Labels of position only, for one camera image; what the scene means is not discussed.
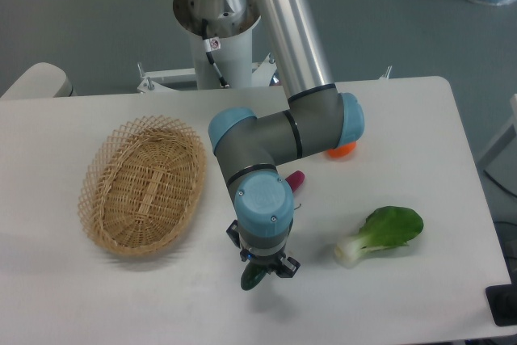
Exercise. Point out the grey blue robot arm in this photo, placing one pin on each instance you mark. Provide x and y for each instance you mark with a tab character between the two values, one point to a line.
248	148

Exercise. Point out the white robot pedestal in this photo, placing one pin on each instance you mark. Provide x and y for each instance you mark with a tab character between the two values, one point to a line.
220	35

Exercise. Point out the woven wicker basket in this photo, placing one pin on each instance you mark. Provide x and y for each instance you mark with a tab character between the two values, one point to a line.
143	186

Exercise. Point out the black device at edge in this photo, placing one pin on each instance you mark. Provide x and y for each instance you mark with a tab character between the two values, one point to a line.
502	303

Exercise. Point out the purple sweet potato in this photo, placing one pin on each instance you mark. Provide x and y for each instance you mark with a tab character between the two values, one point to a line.
295	180

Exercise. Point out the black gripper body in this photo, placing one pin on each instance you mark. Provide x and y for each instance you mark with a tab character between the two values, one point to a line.
263	256

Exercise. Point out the dark green cucumber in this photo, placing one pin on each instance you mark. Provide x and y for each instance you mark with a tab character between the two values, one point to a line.
252	275

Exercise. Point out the green bok choy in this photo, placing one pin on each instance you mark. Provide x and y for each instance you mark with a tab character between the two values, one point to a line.
386	228

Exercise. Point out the white chair armrest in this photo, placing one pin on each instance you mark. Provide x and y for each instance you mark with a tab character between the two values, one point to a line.
41	81

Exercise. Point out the orange round fruit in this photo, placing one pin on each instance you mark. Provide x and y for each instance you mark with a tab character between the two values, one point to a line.
341	151

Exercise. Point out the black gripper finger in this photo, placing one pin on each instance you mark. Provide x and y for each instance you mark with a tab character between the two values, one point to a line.
286	267
233	233

